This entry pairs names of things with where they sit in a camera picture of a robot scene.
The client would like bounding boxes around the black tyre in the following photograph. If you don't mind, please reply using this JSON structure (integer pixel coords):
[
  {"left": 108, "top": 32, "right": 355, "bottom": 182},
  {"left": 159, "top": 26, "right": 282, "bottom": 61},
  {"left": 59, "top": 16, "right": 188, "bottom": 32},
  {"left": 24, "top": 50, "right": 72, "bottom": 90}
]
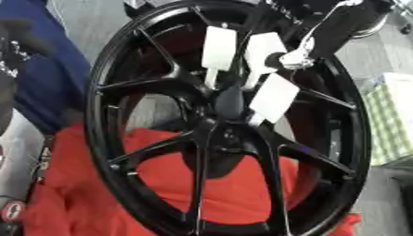
[{"left": 121, "top": 0, "right": 303, "bottom": 26}]

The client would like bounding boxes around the person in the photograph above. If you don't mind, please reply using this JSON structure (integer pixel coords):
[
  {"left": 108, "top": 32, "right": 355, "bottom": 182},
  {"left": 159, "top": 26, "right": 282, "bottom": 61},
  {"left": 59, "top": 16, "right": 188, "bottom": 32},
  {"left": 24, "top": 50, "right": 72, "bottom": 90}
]
[{"left": 0, "top": 0, "right": 94, "bottom": 134}]

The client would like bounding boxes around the black spoked wheel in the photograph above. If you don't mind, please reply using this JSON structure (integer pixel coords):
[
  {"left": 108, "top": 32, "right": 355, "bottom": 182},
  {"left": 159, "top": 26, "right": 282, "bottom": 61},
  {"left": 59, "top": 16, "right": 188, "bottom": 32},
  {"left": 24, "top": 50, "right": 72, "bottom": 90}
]
[{"left": 82, "top": 0, "right": 374, "bottom": 236}]

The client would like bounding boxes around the white pin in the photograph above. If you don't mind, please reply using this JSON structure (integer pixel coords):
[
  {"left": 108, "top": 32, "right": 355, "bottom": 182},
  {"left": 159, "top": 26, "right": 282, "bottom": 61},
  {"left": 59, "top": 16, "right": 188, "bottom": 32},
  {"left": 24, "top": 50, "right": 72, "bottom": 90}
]
[
  {"left": 240, "top": 31, "right": 290, "bottom": 90},
  {"left": 200, "top": 25, "right": 239, "bottom": 90},
  {"left": 246, "top": 73, "right": 302, "bottom": 127}
]

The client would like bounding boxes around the green white checked box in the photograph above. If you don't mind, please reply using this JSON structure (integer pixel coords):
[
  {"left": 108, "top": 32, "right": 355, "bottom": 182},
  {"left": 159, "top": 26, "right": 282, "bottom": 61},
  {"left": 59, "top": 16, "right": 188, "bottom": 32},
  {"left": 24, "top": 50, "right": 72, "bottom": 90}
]
[{"left": 360, "top": 72, "right": 413, "bottom": 167}]

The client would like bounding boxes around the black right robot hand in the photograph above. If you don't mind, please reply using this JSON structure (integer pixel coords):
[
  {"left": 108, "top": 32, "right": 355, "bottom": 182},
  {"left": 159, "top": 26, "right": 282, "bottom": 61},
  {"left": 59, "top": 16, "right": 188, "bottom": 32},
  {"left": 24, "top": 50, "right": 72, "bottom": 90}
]
[{"left": 265, "top": 0, "right": 395, "bottom": 71}]

